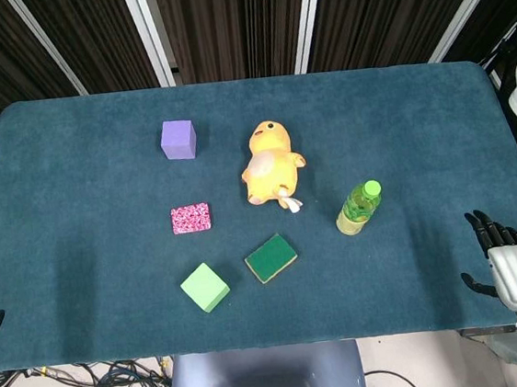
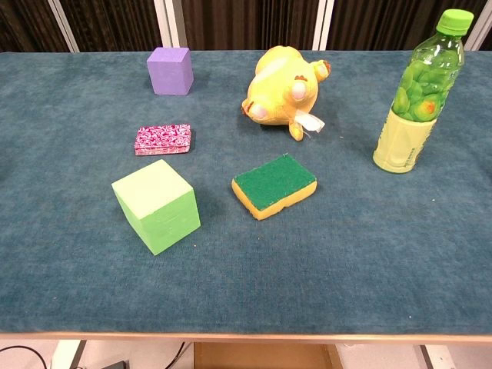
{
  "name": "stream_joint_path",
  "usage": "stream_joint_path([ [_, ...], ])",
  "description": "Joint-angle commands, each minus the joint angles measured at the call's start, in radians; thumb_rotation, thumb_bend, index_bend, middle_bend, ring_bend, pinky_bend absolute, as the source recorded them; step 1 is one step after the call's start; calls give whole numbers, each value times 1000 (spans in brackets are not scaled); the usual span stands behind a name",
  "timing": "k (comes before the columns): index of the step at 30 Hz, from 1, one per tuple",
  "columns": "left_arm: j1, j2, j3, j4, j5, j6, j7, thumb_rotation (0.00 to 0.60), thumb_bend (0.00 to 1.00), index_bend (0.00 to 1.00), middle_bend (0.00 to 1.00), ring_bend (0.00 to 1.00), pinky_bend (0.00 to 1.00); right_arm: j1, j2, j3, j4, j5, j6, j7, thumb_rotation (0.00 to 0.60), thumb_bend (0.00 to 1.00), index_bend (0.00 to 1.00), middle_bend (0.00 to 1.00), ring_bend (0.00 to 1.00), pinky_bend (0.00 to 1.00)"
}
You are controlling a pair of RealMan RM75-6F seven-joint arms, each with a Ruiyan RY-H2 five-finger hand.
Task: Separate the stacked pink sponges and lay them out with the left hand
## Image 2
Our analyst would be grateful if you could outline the brown cardboard box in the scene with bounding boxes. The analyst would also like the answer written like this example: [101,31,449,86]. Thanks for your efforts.
[192,341,344,369]

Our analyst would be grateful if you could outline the white table leg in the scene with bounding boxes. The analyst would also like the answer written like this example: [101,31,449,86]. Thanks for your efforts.
[51,340,88,369]
[417,344,444,369]

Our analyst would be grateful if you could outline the dark brown curtain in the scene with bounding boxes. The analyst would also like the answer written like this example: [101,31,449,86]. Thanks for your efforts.
[0,0,492,54]

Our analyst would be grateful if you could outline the yellow plush duck toy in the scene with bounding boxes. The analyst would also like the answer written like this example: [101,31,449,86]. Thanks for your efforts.
[241,45,333,143]

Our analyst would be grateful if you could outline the white frame post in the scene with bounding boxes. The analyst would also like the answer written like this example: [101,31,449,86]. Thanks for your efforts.
[153,0,188,52]
[464,17,492,52]
[312,0,335,52]
[47,0,80,53]

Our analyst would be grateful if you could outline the green foam cube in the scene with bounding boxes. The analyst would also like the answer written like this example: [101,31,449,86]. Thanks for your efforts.
[111,158,202,257]

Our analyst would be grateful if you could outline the green tea plastic bottle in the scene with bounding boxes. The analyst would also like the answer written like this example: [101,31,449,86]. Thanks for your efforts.
[372,8,475,175]

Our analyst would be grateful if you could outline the black floor cable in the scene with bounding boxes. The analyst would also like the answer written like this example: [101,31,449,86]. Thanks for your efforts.
[0,345,52,369]
[168,341,187,369]

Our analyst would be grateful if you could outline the pink speckled block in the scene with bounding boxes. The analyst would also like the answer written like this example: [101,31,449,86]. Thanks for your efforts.
[134,123,192,157]

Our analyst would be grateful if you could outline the blue fabric table mat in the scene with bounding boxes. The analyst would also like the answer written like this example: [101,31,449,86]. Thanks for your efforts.
[0,49,492,336]

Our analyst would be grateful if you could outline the purple foam cube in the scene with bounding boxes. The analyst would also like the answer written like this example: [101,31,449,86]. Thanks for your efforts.
[146,46,194,96]

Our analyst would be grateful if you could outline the green and yellow sponge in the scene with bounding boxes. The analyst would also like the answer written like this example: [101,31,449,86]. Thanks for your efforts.
[231,152,319,222]

